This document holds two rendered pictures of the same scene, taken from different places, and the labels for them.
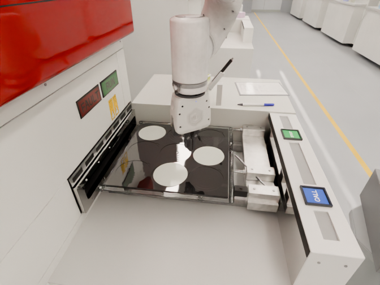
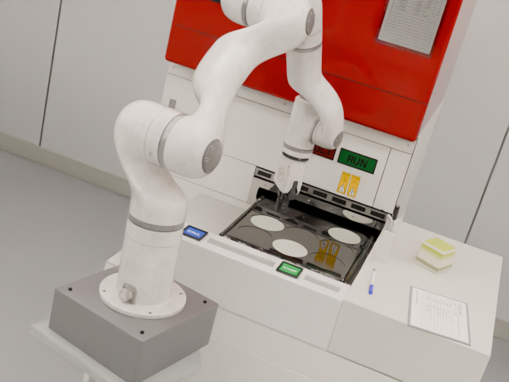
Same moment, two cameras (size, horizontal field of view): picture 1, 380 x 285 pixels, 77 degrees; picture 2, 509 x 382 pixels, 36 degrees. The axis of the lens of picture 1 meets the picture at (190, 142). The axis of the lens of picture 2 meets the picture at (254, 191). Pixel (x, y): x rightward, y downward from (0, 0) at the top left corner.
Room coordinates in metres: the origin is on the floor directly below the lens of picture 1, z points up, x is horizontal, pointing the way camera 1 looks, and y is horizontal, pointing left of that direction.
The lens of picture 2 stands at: (0.69, -2.06, 1.82)
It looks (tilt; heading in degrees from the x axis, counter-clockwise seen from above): 21 degrees down; 96
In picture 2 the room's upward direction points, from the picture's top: 15 degrees clockwise
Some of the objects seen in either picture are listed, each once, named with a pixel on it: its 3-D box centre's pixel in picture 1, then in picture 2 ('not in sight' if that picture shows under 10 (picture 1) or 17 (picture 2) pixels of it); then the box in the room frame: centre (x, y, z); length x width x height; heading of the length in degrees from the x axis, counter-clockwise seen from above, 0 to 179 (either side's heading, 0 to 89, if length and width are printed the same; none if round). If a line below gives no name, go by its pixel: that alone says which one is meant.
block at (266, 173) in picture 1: (259, 173); not in sight; (0.53, -0.21, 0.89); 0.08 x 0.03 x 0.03; 82
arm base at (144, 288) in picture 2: not in sight; (149, 258); (0.35, -0.58, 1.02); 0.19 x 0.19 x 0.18
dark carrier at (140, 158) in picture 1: (175, 152); (301, 236); (0.62, 0.05, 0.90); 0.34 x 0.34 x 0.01; 82
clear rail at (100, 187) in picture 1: (164, 194); (243, 215); (0.44, 0.07, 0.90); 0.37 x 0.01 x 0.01; 82
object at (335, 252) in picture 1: (294, 178); (235, 277); (0.51, -0.30, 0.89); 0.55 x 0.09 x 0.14; 172
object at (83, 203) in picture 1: (112, 151); (314, 212); (0.64, 0.26, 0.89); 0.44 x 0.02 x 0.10; 172
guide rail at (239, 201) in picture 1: (188, 195); not in sight; (0.49, 0.00, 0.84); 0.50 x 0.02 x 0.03; 82
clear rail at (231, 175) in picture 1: (230, 158); (282, 258); (0.60, -0.13, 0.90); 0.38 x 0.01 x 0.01; 172
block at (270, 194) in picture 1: (263, 193); not in sight; (0.45, -0.20, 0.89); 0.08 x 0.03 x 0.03; 82
